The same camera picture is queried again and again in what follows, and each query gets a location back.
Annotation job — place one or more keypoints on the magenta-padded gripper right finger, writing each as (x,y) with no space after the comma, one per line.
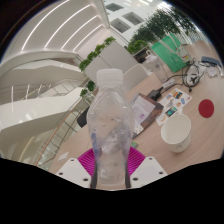
(148,170)

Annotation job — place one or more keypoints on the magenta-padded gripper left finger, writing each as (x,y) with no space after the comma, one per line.
(73,171)

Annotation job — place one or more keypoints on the clear plastic water bottle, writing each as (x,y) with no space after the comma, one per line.
(111,126)

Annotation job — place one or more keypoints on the white paper sheet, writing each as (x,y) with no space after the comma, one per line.
(63,156)

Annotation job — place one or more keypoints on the teal marker pen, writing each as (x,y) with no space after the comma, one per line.
(134,144)

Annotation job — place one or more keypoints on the white ceramic mug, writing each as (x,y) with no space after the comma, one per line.
(176,133)

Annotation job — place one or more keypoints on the brown board with papers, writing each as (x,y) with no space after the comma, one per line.
(146,113)

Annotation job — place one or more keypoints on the white sticker sheet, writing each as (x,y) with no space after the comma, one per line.
(173,105)

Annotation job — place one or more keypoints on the black power adapter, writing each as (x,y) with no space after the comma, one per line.
(155,94)

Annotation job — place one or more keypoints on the flat round red coaster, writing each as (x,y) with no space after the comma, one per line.
(206,108)

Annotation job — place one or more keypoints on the potted plants by railing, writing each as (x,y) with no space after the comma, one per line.
(89,87)

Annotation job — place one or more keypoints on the white chair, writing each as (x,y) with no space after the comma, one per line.
(135,76)

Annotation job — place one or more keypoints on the clear plastic jar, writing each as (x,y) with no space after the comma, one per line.
(158,70)

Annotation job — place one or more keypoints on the green tote bag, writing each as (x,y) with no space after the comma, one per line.
(168,53)

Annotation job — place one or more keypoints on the green plants atop cabinet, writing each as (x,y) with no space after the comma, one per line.
(96,51)

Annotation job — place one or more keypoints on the dark blue flat keyboard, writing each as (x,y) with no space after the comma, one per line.
(211,60)

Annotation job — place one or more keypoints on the green hedge plant row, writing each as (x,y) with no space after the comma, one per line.
(156,26)

